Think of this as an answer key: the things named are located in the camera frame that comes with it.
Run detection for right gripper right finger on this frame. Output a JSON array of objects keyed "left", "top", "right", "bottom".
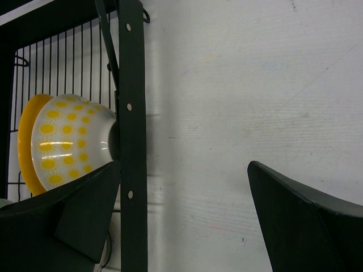
[{"left": 247, "top": 161, "right": 362, "bottom": 271}]

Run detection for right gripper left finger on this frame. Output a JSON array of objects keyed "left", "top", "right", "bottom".
[{"left": 1, "top": 161, "right": 120, "bottom": 271}]

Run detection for white bowl yellow sun dots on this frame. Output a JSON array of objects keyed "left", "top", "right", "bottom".
[{"left": 31, "top": 94, "right": 116, "bottom": 191}]

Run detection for orange yellow bowl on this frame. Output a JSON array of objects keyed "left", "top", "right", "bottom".
[{"left": 18, "top": 94, "right": 53, "bottom": 196}]

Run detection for black wire dish rack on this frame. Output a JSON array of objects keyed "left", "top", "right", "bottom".
[{"left": 1, "top": 1, "right": 150, "bottom": 271}]

